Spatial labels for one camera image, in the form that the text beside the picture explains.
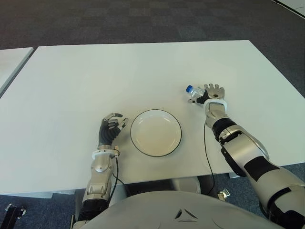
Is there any grey robot torso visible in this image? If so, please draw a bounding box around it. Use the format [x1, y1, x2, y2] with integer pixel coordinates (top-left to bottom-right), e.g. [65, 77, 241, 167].
[85, 190, 272, 229]

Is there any clear blue-capped water bottle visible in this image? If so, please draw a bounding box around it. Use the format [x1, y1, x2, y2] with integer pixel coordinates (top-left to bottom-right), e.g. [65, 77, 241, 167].
[185, 84, 206, 100]

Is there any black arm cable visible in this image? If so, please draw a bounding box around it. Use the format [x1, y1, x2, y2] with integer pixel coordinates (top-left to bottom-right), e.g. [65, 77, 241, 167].
[111, 154, 131, 198]
[203, 119, 216, 198]

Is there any white side table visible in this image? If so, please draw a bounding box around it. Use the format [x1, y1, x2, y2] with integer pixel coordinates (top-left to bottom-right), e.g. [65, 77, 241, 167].
[0, 47, 34, 97]

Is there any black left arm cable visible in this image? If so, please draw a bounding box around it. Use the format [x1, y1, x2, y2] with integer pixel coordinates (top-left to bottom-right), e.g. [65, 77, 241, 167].
[111, 154, 131, 198]

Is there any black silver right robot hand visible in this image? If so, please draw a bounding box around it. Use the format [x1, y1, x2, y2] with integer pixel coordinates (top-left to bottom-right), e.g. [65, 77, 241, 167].
[187, 83, 226, 105]

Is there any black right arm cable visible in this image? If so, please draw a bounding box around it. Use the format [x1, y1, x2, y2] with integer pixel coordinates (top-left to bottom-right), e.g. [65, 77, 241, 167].
[203, 119, 216, 198]

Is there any white round robot waist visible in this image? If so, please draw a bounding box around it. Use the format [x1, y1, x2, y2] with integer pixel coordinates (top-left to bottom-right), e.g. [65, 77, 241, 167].
[172, 177, 201, 194]

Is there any white plate black rim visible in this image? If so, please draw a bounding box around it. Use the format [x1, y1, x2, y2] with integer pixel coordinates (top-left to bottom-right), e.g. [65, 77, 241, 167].
[130, 109, 183, 157]

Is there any black wheeled stand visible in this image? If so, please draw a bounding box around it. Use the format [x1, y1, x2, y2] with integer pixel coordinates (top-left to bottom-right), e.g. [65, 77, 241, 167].
[4, 203, 27, 229]

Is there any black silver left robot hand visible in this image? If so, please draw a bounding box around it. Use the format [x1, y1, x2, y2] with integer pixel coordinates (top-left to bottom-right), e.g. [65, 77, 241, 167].
[98, 112, 129, 146]

